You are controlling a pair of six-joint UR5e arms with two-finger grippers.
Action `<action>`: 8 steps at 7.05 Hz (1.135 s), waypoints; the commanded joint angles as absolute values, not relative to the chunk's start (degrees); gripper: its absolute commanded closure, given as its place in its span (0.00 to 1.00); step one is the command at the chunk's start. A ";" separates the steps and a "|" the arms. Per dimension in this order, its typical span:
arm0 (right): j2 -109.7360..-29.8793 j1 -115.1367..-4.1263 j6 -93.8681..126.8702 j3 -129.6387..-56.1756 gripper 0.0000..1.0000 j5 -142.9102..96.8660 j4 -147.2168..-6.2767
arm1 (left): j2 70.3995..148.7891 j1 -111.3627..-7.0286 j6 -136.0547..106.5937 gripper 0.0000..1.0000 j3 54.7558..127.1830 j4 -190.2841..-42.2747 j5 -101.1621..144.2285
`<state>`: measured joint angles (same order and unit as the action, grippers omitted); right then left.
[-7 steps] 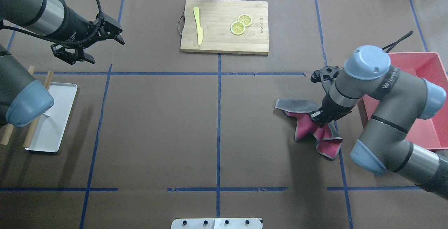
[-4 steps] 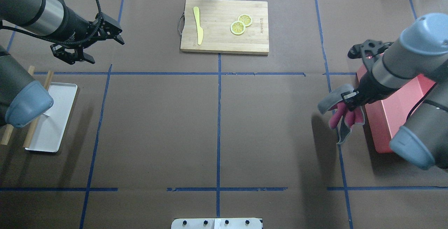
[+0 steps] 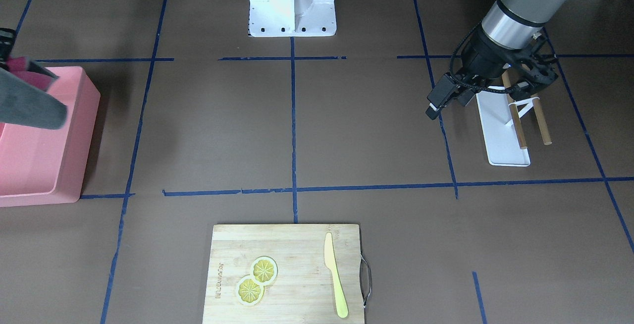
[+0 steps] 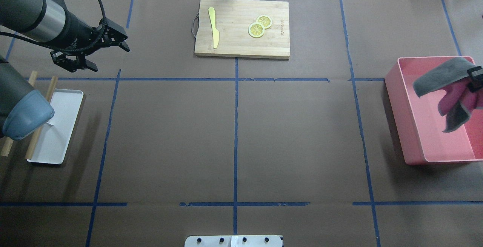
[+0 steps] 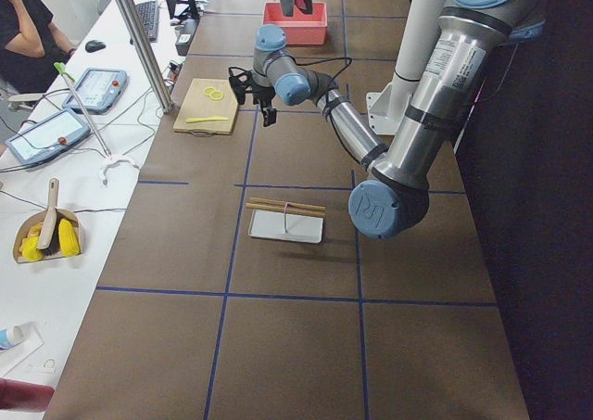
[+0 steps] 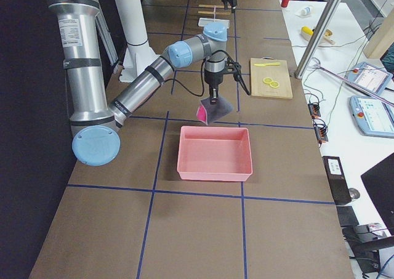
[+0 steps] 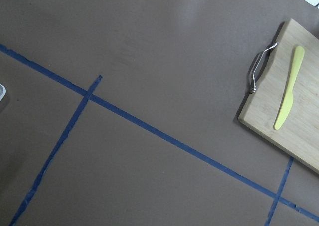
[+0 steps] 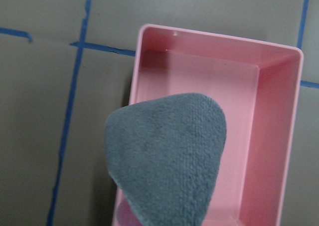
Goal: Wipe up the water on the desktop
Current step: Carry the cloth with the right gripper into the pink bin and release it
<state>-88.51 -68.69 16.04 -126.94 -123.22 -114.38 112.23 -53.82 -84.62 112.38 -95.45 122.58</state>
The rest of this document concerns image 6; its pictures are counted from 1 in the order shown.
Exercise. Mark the far teach pendant tablet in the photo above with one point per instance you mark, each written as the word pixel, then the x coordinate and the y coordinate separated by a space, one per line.
pixel 369 77

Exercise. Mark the wooden board upright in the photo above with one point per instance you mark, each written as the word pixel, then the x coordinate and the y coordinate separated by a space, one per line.
pixel 381 40

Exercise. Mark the aluminium frame post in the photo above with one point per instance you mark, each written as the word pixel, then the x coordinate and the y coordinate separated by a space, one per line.
pixel 320 28

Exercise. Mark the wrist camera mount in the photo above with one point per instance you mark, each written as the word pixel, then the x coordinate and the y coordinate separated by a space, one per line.
pixel 234 68

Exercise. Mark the beige dustpan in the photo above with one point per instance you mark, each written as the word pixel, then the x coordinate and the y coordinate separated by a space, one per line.
pixel 327 38

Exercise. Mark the lemon slice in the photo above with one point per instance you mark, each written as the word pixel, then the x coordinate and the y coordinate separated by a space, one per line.
pixel 274 84
pixel 267 80

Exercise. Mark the black box with label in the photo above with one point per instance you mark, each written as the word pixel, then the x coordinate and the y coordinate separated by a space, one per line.
pixel 336 180

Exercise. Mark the white rack tray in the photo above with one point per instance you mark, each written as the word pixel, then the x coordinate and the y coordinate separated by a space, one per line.
pixel 205 21

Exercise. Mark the near teach pendant tablet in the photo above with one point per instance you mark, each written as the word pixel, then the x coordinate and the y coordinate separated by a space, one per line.
pixel 373 117

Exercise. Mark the pink plastic bin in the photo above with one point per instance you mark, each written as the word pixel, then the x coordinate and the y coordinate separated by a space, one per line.
pixel 214 154

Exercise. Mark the wooden rack rod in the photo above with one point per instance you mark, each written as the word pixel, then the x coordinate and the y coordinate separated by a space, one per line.
pixel 210 6
pixel 213 13

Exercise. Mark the wooden rack rod inner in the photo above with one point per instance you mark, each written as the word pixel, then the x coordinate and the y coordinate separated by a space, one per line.
pixel 213 13

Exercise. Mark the wooden rack rod outer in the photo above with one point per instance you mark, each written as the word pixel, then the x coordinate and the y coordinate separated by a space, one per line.
pixel 210 6

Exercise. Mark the yellow plastic knife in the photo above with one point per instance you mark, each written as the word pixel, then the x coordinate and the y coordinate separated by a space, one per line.
pixel 272 64

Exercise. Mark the lemon slice far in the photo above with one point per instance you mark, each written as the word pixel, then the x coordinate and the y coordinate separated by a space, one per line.
pixel 267 80

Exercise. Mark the orange connector block near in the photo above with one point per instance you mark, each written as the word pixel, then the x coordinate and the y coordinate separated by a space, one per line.
pixel 321 131

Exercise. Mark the white blue tube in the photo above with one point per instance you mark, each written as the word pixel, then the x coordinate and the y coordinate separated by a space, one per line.
pixel 305 12

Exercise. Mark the black monitor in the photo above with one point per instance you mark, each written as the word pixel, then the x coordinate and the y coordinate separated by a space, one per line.
pixel 378 181

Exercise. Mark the lemon slice near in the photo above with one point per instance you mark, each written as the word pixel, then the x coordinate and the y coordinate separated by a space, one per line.
pixel 274 84

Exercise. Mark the orange connector block far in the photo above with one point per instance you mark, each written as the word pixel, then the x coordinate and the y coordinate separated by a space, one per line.
pixel 314 109

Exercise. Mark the grey pink towel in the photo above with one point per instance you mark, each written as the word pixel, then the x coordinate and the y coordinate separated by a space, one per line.
pixel 207 113

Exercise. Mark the orange connector block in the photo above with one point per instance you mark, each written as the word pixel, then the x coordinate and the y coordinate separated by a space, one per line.
pixel 314 109
pixel 321 131

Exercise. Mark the teach pendant tablet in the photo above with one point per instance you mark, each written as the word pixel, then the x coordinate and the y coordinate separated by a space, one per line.
pixel 373 117
pixel 369 77

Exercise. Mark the bamboo cutting board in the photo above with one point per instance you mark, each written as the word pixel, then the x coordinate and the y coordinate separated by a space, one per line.
pixel 279 74

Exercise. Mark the reacher grabber stick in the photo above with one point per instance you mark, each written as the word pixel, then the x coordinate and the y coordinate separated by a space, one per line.
pixel 317 65

